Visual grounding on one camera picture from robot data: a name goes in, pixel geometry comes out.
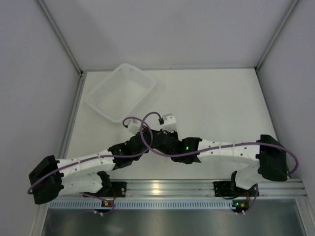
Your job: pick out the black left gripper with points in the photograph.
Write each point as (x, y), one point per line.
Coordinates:
(148, 131)

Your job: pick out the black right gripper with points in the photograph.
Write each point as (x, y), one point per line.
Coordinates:
(173, 133)

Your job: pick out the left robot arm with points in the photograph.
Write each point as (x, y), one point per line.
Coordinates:
(87, 175)

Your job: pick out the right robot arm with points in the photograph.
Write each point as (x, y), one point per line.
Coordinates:
(265, 159)

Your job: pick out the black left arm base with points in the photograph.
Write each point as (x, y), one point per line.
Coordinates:
(110, 190)

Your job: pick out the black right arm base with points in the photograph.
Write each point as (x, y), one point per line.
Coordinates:
(229, 190)

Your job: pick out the white perforated plastic basket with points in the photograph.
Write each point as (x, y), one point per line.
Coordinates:
(120, 92)

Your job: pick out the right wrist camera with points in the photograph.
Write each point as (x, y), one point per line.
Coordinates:
(168, 123)

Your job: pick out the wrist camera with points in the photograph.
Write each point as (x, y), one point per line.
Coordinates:
(168, 123)
(133, 126)

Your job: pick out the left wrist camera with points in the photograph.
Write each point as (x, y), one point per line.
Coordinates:
(133, 126)

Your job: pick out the slotted white cable duct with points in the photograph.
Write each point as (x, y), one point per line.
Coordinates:
(145, 204)

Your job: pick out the aluminium mounting rail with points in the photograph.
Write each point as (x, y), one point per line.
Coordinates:
(204, 188)

